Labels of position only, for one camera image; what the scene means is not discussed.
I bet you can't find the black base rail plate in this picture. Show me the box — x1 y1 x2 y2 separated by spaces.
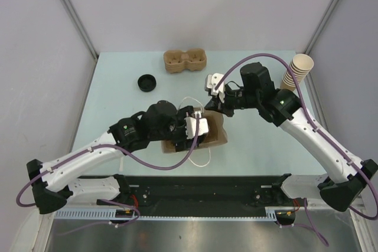
70 175 325 220

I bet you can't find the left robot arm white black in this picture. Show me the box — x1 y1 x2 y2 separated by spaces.
27 101 209 214

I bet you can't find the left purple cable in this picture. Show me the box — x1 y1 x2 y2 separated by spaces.
16 112 200 237

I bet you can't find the brown pulp cup carrier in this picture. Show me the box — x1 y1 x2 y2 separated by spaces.
163 48 207 74

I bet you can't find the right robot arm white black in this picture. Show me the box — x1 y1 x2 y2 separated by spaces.
204 63 377 212

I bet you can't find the stack of paper cups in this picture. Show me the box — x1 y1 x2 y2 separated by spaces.
280 54 314 91

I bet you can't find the brown paper bag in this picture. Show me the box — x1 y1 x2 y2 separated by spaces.
178 96 228 168

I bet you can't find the white cable duct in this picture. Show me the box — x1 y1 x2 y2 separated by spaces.
54 207 295 222

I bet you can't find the stack of black lids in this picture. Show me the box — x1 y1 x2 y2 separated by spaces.
137 74 157 92

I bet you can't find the white straw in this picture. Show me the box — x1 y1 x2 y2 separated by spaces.
119 157 124 172

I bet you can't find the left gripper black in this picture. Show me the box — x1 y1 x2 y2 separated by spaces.
149 106 199 150

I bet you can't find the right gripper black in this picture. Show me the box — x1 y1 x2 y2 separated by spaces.
205 86 260 117

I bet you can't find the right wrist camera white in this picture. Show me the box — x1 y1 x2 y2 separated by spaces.
204 73 225 103

